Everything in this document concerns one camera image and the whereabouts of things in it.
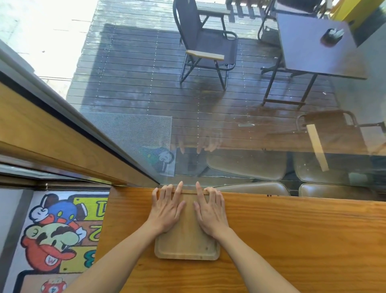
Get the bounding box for black ashtray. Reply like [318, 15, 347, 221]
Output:
[320, 28, 345, 46]

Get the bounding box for black folding chair wooden armrests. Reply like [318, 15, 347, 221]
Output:
[172, 0, 239, 91]

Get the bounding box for person's right forearm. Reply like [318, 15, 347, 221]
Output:
[215, 227, 300, 293]

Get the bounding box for black metal chair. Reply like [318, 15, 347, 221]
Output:
[258, 0, 329, 43]

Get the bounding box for dark square outdoor table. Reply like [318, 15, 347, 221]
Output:
[261, 13, 369, 110]

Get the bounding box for wooden window frame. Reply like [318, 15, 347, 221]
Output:
[0, 39, 161, 189]

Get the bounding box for brown cushioned stool seat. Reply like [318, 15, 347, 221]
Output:
[298, 183, 386, 201]
[293, 152, 373, 185]
[206, 149, 287, 181]
[214, 181, 291, 197]

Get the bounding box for brown folding chair wooden armrest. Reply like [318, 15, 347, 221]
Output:
[295, 110, 386, 172]

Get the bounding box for grey mesh door mat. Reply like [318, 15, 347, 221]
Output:
[81, 112, 176, 177]

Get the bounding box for colourful cartoon floor mat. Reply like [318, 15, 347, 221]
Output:
[11, 190, 111, 293]

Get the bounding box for person's left forearm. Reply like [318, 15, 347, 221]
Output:
[64, 222, 165, 293]

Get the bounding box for yellow structure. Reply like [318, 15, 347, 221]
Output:
[330, 0, 386, 23]

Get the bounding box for person's left hand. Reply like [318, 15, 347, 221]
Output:
[147, 181, 186, 235]

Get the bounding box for square wooden tray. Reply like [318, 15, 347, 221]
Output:
[154, 189, 221, 261]

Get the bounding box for person's right hand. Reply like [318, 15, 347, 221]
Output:
[193, 181, 232, 241]

